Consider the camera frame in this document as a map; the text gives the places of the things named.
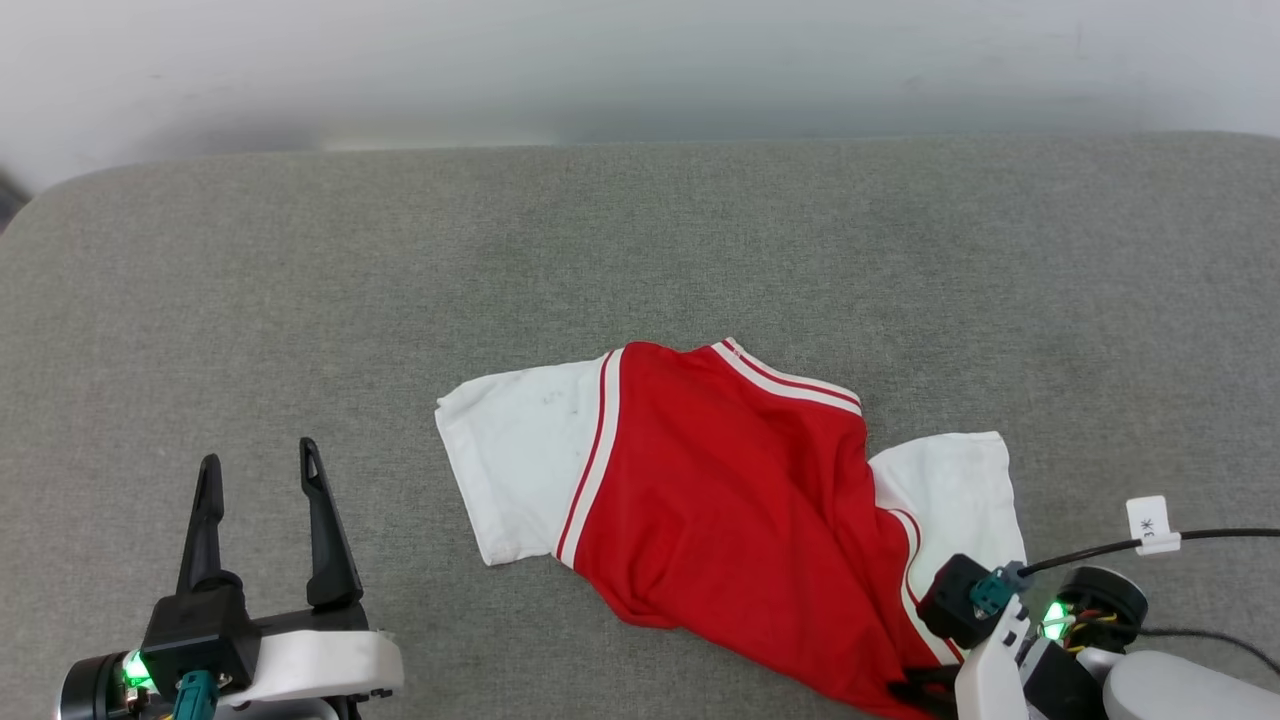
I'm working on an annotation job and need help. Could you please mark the white cable tag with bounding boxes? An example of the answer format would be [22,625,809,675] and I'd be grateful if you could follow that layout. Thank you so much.
[1126,495,1182,557]

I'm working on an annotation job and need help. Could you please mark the thin black cable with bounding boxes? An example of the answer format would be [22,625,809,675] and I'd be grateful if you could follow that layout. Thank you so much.
[1140,627,1280,678]

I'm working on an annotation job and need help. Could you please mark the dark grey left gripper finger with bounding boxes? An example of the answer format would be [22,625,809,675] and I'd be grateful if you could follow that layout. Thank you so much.
[300,438,363,611]
[177,455,241,596]

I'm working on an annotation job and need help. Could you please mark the black camera cable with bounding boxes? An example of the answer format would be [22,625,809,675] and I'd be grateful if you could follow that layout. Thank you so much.
[1018,528,1280,578]

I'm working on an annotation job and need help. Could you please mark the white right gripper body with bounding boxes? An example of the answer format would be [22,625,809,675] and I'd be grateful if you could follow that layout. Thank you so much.
[955,597,1106,720]

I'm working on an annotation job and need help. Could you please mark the grey fabric sofa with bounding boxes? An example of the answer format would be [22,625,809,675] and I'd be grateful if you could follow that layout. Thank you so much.
[0,130,1280,720]

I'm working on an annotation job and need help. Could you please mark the red and white shirt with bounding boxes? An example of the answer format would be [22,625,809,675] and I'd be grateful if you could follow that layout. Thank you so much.
[435,338,1028,720]

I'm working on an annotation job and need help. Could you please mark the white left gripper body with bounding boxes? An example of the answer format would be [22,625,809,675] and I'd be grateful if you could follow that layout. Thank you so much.
[225,603,404,720]

